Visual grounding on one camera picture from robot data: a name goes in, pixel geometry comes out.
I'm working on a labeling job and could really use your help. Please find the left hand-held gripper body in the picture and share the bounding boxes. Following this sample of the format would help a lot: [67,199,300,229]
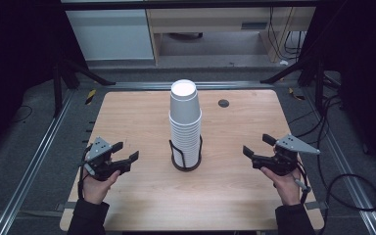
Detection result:
[83,136,121,181]

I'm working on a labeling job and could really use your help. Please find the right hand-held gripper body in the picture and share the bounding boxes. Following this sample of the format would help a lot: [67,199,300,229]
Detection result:
[264,133,321,177]

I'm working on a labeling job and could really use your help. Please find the black wire cup holder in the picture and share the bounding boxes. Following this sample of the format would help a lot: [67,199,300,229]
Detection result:
[168,134,205,172]

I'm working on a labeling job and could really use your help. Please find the stack of white paper cups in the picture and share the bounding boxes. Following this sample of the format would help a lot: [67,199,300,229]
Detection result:
[168,78,203,169]

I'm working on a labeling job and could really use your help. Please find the person's left hand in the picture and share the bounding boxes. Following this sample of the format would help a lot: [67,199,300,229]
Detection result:
[81,164,121,206]

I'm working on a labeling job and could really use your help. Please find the person's right hand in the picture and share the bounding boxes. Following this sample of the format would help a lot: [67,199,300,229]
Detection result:
[259,165,304,207]

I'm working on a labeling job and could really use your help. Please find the yellow black tape strip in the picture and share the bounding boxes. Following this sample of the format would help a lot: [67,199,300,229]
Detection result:
[84,89,97,106]
[287,86,306,102]

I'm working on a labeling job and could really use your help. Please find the black metal stand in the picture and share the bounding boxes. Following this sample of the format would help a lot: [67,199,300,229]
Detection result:
[52,55,117,118]
[259,53,341,114]

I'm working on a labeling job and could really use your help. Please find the white cabinet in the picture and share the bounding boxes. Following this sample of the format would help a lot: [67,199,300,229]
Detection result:
[66,9,155,62]

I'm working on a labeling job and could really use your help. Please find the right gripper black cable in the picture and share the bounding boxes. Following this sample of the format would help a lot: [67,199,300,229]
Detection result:
[293,162,313,206]

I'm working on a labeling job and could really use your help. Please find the grey table bracket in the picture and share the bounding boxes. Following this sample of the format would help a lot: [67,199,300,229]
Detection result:
[56,201,76,212]
[305,201,328,211]

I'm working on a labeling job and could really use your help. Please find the bundle of black floor cables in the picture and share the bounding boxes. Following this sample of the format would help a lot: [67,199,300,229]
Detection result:
[287,92,345,143]

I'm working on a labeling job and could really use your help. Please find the long metal floor rail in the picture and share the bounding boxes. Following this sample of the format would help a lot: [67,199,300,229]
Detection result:
[0,87,76,235]
[302,87,376,235]

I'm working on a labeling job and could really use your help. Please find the metal cross rail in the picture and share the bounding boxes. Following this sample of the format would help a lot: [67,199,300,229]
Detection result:
[106,80,275,92]

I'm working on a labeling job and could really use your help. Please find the thin black floor cable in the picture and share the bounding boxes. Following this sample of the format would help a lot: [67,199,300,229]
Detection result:
[12,104,34,124]

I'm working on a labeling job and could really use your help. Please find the hanging black desk cables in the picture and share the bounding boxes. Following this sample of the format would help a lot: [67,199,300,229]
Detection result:
[268,6,306,63]

